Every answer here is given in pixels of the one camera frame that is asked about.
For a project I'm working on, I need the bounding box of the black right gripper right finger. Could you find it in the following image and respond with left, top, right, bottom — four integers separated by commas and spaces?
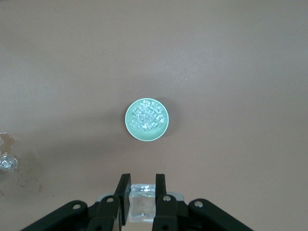
152, 173, 254, 231

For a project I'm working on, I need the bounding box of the brown table cover sheet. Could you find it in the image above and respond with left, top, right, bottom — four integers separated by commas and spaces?
0, 0, 308, 231

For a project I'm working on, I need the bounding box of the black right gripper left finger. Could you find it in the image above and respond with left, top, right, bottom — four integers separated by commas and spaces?
18, 173, 132, 231

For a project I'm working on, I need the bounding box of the mint green ceramic bowl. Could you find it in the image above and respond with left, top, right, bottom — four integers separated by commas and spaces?
125, 98, 168, 141

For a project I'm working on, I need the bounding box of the clear acrylic ice cube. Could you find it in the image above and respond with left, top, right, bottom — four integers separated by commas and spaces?
128, 183, 157, 223

